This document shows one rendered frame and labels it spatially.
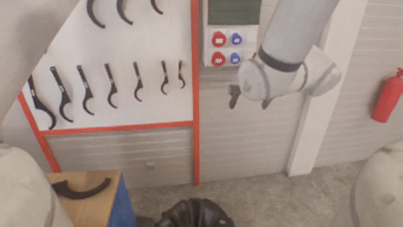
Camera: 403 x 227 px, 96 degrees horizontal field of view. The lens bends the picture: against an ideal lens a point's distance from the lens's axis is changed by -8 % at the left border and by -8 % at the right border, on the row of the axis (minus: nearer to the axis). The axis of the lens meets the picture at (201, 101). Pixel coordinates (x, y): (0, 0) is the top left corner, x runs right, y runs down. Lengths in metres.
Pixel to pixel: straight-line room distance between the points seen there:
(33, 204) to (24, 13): 0.34
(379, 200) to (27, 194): 0.33
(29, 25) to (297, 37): 0.47
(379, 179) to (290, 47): 0.22
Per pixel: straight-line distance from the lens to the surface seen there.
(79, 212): 1.28
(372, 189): 0.26
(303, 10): 0.34
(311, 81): 0.49
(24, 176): 0.26
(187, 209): 1.52
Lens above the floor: 1.89
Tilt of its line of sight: 28 degrees down
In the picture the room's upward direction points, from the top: straight up
